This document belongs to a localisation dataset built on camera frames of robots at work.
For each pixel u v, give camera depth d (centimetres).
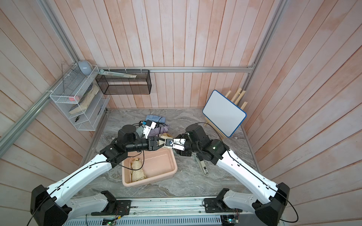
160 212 73
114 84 105
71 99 73
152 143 61
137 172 80
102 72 91
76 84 81
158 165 88
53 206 37
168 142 57
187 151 63
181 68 96
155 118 110
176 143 56
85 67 83
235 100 85
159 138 65
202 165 85
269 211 37
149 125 65
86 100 80
